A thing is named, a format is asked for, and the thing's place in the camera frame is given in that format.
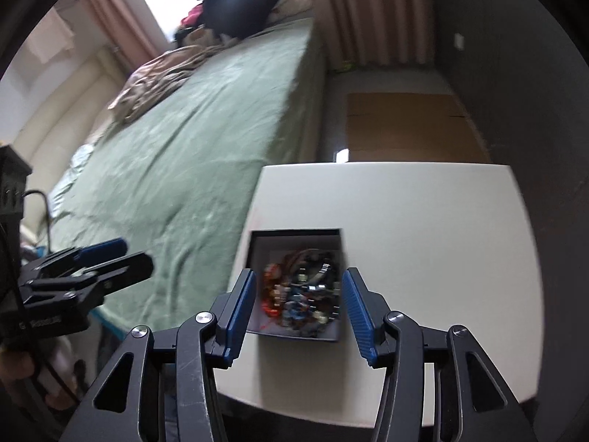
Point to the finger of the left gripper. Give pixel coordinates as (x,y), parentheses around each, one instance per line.
(95,283)
(68,261)

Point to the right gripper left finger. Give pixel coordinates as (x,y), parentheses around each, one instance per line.
(127,400)

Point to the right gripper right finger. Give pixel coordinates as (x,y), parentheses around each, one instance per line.
(472,401)

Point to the black jewelry box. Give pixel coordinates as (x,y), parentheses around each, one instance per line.
(298,274)

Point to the green bed blanket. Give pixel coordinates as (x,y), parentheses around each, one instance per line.
(177,183)

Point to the cream padded headboard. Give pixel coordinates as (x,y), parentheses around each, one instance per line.
(63,122)

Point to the white side table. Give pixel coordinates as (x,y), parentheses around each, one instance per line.
(445,244)

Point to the beige crumpled blanket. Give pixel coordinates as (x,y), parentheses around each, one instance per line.
(158,79)

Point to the brown cardboard sheet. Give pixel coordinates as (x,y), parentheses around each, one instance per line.
(410,127)

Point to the dark wood wardrobe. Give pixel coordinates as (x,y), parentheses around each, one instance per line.
(526,86)

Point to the pink curtain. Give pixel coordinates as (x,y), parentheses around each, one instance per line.
(360,33)

